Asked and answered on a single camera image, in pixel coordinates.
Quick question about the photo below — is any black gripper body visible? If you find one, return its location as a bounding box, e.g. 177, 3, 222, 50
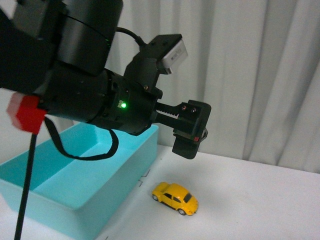
90, 34, 182, 135

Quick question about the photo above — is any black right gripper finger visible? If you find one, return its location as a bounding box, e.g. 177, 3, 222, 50
155, 100, 212, 159

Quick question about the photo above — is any yellow beetle toy car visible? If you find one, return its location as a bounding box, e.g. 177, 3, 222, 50
151, 182, 199, 216

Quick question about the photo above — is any white pleated curtain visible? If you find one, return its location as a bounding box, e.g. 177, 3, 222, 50
119, 0, 320, 173

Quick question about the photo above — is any turquoise plastic storage box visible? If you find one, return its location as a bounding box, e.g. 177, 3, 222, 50
0, 123, 159, 240

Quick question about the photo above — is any thin black rod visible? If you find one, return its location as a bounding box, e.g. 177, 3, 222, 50
14, 133, 37, 240

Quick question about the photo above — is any black cable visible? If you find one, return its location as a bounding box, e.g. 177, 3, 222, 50
43, 117, 120, 161

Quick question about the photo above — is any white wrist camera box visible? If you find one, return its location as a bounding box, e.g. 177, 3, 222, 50
160, 39, 188, 75

